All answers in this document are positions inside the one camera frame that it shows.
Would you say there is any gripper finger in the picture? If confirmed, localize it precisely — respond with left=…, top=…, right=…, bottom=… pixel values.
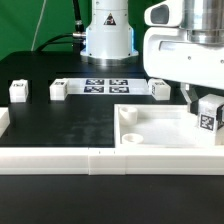
left=216, top=104, right=224, bottom=122

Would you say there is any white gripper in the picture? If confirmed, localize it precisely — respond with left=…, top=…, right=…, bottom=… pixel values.
left=143, top=0, right=224, bottom=114

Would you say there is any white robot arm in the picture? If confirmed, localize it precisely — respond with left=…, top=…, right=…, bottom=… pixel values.
left=81, top=0, right=224, bottom=90

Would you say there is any AprilTag marker sheet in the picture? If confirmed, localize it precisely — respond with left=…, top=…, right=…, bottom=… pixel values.
left=68, top=78, right=149, bottom=95

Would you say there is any white U-shaped fence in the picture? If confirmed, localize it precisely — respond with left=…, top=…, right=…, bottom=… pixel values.
left=0, top=107, right=224, bottom=176

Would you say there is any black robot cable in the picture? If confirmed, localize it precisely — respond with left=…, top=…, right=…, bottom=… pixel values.
left=72, top=0, right=84, bottom=51

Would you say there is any black table cable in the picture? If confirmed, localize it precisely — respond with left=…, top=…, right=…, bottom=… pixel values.
left=35, top=32, right=84, bottom=53

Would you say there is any white thin cable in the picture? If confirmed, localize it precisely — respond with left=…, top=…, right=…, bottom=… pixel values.
left=31, top=0, right=48, bottom=52

